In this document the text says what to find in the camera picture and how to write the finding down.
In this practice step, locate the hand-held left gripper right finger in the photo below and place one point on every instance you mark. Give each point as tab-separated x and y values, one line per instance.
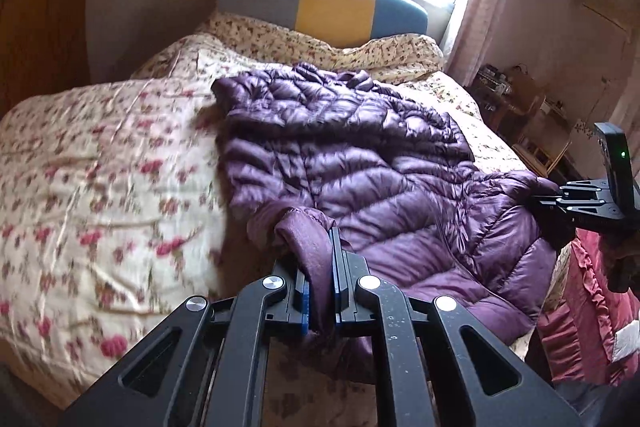
339	297

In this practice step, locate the red ruffled cloth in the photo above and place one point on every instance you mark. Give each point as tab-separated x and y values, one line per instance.
585	307

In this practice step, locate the brown wooden wardrobe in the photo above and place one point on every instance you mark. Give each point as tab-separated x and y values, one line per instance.
40	32

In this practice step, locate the purple down jacket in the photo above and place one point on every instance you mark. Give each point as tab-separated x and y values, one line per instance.
350	167

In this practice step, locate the floral bed quilt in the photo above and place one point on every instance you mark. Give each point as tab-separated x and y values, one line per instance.
100	167

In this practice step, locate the small-flower print pillow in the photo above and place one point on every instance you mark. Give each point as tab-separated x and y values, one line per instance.
400	54

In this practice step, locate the cluttered wooden side table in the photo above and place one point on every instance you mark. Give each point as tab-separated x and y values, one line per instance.
505	102

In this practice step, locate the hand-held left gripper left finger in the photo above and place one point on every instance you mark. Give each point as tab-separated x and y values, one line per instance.
303	302

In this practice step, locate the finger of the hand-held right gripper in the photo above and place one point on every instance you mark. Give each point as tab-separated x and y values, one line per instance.
585	192
575	214

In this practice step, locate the grey yellow blue headboard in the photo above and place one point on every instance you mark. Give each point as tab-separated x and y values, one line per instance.
330	2

